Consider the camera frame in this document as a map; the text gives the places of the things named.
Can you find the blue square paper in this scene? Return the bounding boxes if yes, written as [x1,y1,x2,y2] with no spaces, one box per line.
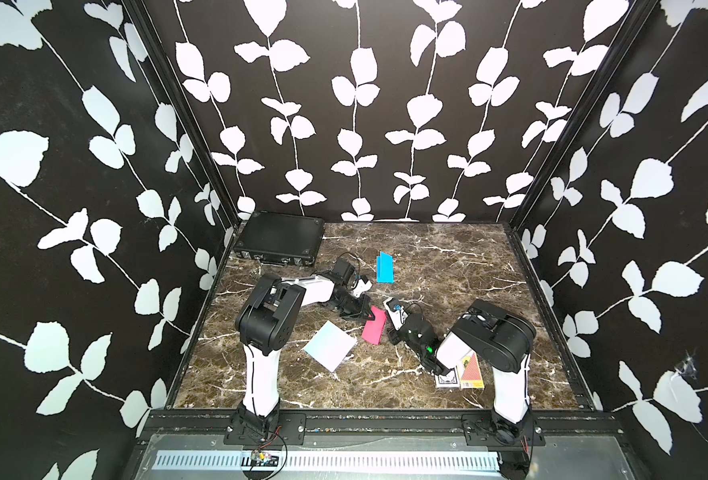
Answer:
[376,252,395,284]

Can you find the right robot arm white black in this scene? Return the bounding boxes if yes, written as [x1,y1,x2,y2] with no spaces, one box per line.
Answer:
[384,297,536,440]

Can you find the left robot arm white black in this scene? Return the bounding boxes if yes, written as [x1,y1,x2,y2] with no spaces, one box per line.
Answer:
[235,259,375,438]

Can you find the white square paper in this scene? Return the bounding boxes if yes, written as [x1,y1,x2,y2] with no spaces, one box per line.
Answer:
[303,321,357,372]

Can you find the playing card deck box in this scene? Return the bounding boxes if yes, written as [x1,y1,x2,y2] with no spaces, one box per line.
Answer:
[435,369,461,389]

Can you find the red playing card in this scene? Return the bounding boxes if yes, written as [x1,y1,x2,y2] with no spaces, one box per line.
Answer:
[457,351,485,389]

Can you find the black case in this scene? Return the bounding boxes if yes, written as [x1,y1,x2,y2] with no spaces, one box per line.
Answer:
[232,211,325,266]

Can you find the small circuit board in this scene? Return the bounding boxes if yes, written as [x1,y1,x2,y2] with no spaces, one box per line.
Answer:
[243,451,281,470]

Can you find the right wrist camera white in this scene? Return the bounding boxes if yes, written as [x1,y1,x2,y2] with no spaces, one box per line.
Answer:
[384,297,407,331]

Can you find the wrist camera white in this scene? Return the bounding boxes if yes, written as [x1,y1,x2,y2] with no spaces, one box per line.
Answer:
[352,275,373,297]
[384,297,407,331]

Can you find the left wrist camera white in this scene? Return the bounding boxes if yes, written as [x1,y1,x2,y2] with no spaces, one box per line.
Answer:
[352,275,373,297]

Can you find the black front rail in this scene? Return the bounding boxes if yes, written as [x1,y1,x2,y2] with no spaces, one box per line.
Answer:
[139,409,623,450]

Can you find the white slotted cable duct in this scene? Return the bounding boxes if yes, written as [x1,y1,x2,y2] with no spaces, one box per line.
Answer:
[151,450,500,475]

